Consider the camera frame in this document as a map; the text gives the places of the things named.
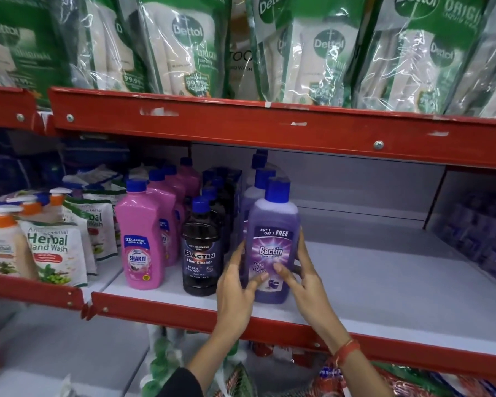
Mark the purple bottle blue cap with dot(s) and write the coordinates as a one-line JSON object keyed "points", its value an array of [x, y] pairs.
{"points": [[257, 161], [252, 198], [273, 227]]}

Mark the white orange pump bottle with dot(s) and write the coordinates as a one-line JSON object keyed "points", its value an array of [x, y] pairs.
{"points": [[58, 199], [6, 248], [31, 208]]}

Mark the pile of dark blue packets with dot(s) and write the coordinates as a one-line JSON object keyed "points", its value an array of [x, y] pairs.
{"points": [[91, 154]]}

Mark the person's right forearm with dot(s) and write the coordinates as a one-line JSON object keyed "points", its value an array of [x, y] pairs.
{"points": [[363, 376]]}

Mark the person's left hand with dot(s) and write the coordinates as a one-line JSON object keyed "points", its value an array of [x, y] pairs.
{"points": [[233, 301]]}

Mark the red metal shelf beam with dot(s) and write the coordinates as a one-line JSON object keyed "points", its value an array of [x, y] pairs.
{"points": [[4, 107], [33, 291], [231, 121]]}

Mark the person's right hand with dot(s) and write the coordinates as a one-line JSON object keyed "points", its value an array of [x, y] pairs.
{"points": [[314, 301]]}

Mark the row of green refill packs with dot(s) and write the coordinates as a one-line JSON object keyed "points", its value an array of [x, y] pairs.
{"points": [[322, 49]]}

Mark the row of white leaf-print pouches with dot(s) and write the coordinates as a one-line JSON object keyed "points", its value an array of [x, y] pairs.
{"points": [[55, 252]]}

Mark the pile of green red packs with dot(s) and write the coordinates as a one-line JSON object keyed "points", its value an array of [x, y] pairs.
{"points": [[161, 355]]}

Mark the pink bottle blue cap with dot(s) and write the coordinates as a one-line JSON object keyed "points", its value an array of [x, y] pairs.
{"points": [[140, 227], [190, 177], [178, 190], [165, 202]]}

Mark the red white shelf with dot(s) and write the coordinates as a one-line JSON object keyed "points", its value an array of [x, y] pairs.
{"points": [[397, 285]]}

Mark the person's left forearm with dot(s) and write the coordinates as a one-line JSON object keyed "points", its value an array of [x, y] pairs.
{"points": [[206, 363]]}

